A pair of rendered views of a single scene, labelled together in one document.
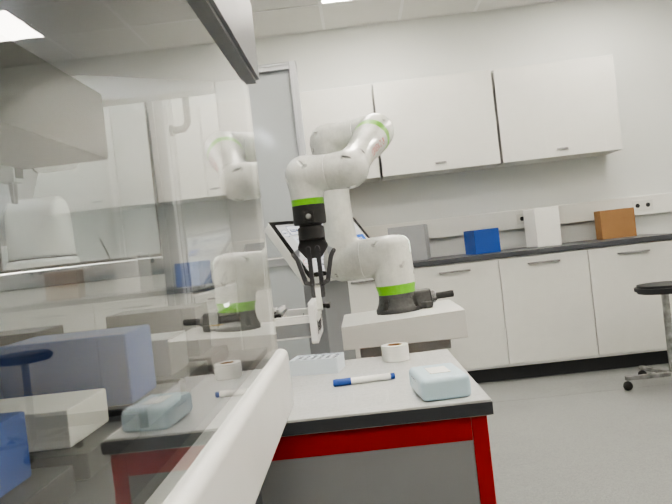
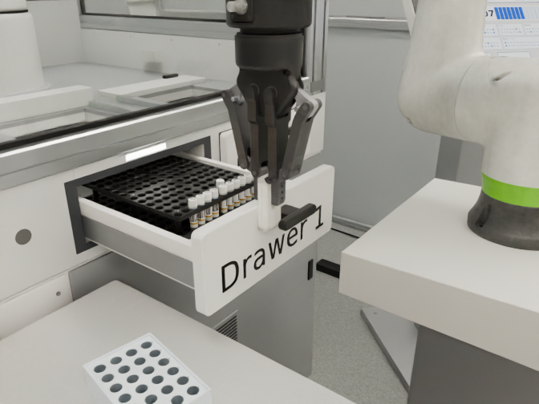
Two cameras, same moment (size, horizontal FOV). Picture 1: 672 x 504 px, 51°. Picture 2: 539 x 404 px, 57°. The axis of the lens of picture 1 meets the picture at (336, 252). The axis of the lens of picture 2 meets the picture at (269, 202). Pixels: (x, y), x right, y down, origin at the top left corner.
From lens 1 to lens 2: 1.55 m
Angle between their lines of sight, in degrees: 41
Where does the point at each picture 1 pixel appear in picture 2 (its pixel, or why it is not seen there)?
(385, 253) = (515, 108)
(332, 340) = (464, 171)
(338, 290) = not seen: hidden behind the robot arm
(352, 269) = (438, 120)
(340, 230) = (439, 28)
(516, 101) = not seen: outside the picture
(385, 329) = (427, 295)
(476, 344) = not seen: outside the picture
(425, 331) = (520, 342)
